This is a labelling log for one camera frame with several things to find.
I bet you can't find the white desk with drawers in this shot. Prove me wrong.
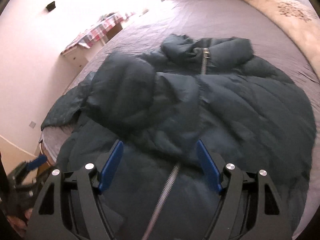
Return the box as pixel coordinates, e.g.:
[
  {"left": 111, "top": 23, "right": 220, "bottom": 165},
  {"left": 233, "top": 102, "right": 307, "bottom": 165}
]
[{"left": 61, "top": 23, "right": 123, "bottom": 68}]

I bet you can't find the plaid checked tablecloth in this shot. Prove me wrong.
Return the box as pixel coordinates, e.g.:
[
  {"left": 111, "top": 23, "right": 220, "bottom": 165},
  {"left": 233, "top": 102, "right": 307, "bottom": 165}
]
[{"left": 61, "top": 12, "right": 135, "bottom": 54}]

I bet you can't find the white wall socket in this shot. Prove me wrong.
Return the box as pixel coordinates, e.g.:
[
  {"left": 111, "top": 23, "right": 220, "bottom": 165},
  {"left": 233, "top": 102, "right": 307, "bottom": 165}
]
[{"left": 29, "top": 121, "right": 36, "bottom": 128}]

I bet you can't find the dark wall-mounted box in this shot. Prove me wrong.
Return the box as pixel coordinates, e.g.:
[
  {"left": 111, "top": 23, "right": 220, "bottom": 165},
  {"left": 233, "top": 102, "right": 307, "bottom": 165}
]
[{"left": 46, "top": 1, "right": 56, "bottom": 12}]

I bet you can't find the beige leaf-pattern duvet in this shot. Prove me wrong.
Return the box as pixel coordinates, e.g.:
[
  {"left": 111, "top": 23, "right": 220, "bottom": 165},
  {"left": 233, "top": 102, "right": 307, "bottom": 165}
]
[{"left": 243, "top": 0, "right": 319, "bottom": 67}]

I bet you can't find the pink plaid pajama clothing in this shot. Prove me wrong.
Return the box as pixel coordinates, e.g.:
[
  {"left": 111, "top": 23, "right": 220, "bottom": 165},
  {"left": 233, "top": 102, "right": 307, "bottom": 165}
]
[{"left": 7, "top": 209, "right": 33, "bottom": 238}]

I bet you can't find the dark green quilted puffer jacket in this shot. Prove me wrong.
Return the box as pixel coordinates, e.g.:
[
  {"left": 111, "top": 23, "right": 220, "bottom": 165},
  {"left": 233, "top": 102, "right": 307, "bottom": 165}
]
[{"left": 41, "top": 34, "right": 317, "bottom": 239}]

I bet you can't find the grey quilted bed mattress cover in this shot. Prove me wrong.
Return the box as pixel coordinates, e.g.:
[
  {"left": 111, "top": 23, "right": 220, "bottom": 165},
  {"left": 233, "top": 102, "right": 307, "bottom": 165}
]
[{"left": 41, "top": 0, "right": 319, "bottom": 173}]

